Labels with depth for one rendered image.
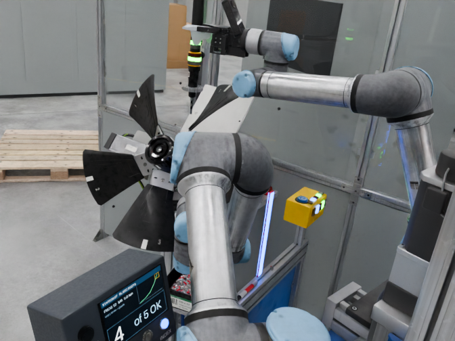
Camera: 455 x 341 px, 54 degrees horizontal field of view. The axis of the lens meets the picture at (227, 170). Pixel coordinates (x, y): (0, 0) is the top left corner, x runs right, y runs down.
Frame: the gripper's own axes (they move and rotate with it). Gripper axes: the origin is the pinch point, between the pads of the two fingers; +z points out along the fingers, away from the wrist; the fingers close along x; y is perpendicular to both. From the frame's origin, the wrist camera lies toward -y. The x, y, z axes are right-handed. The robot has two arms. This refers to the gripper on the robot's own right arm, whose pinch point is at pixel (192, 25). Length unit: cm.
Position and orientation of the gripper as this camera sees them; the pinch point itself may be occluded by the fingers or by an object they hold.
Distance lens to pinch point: 152.2
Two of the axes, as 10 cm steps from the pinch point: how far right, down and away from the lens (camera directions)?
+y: -1.0, 9.2, 3.9
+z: -9.1, -2.4, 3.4
